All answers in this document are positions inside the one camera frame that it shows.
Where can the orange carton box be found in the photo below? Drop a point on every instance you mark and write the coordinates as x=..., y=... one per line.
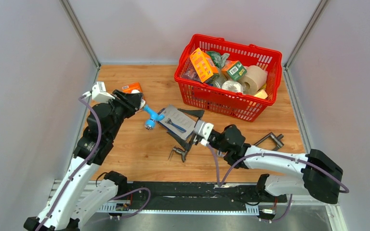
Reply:
x=204, y=66

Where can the orange blister pack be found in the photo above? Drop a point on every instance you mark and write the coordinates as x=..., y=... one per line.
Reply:
x=134, y=87

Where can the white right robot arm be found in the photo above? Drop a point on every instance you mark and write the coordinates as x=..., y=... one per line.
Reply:
x=312, y=173

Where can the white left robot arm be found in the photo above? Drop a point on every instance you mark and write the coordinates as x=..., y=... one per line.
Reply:
x=65, y=211

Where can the yellow sponge block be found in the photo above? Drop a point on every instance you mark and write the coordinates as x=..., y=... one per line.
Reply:
x=261, y=94

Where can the green small box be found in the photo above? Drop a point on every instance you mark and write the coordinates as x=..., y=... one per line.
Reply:
x=234, y=70

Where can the white wrapped roll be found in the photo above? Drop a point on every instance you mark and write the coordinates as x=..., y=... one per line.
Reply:
x=233, y=86

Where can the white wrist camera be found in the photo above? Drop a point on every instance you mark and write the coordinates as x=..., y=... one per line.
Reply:
x=99, y=93
x=202, y=132

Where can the dark metal faucet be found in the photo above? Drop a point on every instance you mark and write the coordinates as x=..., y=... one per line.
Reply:
x=277, y=140
x=182, y=152

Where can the red plastic shopping basket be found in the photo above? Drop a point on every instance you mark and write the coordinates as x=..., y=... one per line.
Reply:
x=210, y=96

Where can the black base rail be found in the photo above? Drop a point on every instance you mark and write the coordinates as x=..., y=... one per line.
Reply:
x=194, y=197

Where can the dark metal faucet right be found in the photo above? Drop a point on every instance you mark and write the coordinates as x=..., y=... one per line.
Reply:
x=277, y=140

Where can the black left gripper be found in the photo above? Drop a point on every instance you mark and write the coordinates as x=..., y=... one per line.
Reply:
x=132, y=99

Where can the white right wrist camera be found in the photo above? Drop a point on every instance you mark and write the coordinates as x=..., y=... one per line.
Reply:
x=202, y=132

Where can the white plastic pipe elbow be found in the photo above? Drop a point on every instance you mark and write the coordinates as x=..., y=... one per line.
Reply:
x=143, y=103

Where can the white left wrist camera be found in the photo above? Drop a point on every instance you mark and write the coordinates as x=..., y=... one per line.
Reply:
x=99, y=93

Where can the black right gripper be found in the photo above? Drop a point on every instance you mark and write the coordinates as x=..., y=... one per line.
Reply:
x=197, y=113

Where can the beige toilet paper roll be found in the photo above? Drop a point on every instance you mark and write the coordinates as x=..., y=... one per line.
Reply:
x=253, y=80

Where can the blue grey razor box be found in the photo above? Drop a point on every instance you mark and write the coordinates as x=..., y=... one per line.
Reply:
x=177, y=122

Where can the blue plastic water faucet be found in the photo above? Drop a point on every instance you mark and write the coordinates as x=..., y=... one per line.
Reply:
x=153, y=118

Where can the green plastic bag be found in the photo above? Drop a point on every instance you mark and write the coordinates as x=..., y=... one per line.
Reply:
x=218, y=59

